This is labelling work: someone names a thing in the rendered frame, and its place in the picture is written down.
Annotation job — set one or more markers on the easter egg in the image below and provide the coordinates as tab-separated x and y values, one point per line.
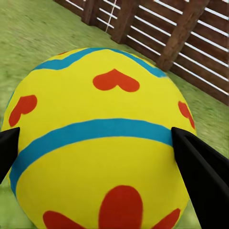
95	147

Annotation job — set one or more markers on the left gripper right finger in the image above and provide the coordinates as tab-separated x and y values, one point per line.
205	173

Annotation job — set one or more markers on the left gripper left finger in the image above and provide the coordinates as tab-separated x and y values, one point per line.
8	150

